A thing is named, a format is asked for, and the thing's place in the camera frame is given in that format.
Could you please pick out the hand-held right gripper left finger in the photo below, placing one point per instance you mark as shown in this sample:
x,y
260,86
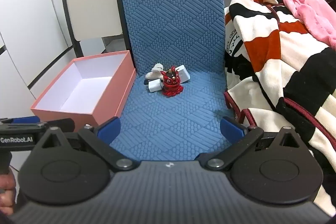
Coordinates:
x,y
109,129

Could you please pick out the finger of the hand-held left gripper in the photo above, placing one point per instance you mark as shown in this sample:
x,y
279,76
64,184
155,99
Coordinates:
x,y
26,120
61,124

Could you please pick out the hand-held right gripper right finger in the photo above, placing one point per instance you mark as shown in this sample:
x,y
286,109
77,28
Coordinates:
x,y
232,129

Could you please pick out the pink cardboard box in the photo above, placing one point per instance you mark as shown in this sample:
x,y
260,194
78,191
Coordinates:
x,y
110,98

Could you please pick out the small white charger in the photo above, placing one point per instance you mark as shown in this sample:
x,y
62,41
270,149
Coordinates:
x,y
155,86

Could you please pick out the large white charger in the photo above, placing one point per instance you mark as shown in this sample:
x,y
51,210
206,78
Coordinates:
x,y
183,74

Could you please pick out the white plush toy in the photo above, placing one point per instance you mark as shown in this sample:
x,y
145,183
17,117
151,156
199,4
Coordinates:
x,y
155,71

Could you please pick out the red lion figurine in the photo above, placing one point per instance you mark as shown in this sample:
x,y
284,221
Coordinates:
x,y
171,82

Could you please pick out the person's left hand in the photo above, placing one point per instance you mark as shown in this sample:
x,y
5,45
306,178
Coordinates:
x,y
6,200

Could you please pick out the black usb drive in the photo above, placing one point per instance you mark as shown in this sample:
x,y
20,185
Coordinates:
x,y
147,81

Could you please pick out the striped fleece blanket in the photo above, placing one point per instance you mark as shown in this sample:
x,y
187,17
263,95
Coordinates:
x,y
275,61

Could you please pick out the white wardrobe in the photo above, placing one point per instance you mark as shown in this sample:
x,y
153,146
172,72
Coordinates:
x,y
26,16

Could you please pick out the cream folding chair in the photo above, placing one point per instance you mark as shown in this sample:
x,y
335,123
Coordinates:
x,y
92,11

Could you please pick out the blue textured mat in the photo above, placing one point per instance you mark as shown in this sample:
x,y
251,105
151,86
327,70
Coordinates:
x,y
170,16

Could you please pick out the pink fleece blanket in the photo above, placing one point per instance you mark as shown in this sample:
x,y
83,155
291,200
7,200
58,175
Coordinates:
x,y
312,16

